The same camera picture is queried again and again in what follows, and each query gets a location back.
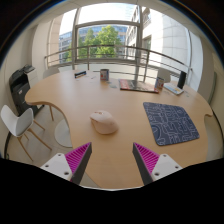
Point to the cream computer mouse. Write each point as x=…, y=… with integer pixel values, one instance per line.
x=104, y=122

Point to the red and dark magazine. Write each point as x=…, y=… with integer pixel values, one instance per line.
x=137, y=85

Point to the metal balcony railing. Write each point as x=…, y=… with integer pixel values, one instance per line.
x=116, y=48

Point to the white chair with wooden legs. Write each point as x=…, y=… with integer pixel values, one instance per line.
x=16, y=123

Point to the black office printer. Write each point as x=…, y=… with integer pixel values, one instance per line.
x=19, y=85

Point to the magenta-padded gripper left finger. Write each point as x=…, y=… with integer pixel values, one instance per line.
x=60, y=165

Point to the dark blue patterned mouse pad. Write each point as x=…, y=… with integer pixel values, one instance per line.
x=170, y=122

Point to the round white table base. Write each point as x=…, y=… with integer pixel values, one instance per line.
x=63, y=133

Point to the light blue booklet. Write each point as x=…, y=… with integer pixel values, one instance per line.
x=173, y=88

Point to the black speaker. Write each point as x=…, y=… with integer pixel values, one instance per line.
x=182, y=79

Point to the printed mug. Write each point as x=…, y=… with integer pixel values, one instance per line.
x=104, y=74
x=159, y=82

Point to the dark blue stapler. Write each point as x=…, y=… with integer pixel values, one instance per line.
x=80, y=74

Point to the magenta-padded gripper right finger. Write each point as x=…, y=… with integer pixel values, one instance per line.
x=165, y=165

